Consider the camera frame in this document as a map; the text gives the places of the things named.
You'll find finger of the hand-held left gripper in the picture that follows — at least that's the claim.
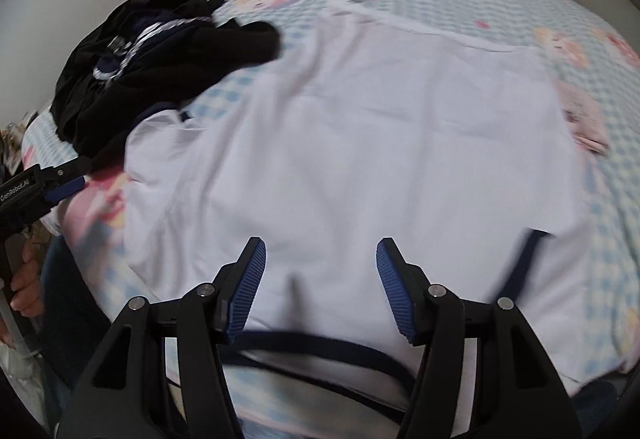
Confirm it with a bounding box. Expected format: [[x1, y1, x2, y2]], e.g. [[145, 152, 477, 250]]
[[42, 176, 87, 205], [34, 155, 94, 185]]

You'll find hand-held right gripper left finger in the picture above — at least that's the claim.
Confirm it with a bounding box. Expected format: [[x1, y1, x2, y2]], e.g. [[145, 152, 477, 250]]
[[55, 236, 268, 439]]

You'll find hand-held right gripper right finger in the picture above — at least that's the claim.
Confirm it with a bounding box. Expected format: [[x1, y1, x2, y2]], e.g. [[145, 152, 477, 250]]
[[375, 237, 583, 439]]

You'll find black garment pile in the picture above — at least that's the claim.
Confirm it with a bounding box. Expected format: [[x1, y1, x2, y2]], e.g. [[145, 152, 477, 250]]
[[50, 0, 281, 159]]

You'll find white shirt with navy trim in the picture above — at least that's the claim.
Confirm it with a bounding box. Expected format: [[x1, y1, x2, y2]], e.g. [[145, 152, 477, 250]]
[[122, 0, 593, 425]]

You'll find person's left hand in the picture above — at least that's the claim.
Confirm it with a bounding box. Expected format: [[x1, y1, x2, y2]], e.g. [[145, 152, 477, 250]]
[[10, 243, 47, 315]]

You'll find person's left leg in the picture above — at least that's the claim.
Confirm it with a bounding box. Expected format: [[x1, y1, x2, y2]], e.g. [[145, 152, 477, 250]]
[[40, 234, 116, 420]]

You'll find pink printed pajama garment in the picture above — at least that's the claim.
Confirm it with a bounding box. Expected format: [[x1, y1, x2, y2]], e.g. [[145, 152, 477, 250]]
[[555, 79, 611, 156]]

